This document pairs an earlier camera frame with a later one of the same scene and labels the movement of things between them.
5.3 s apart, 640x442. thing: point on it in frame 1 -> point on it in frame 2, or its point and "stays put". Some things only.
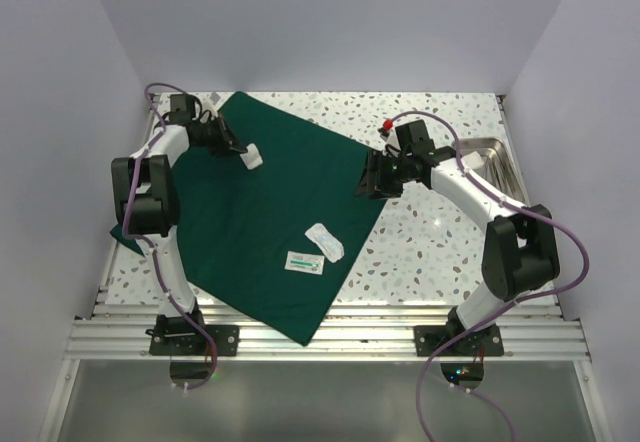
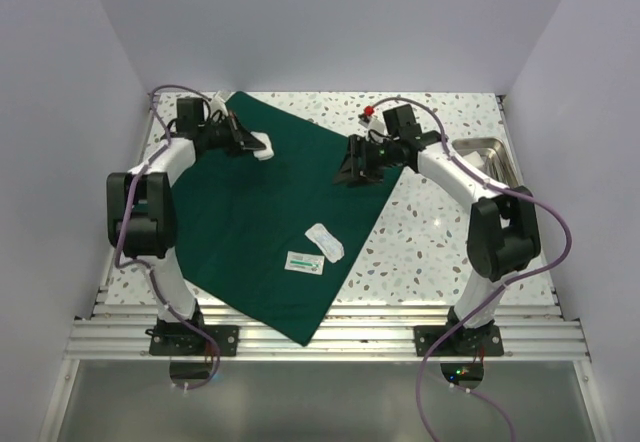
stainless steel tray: (497, 166) stays put
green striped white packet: (306, 263) stays put
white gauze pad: (473, 160) stays put
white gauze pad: (252, 158) -> (268, 151)
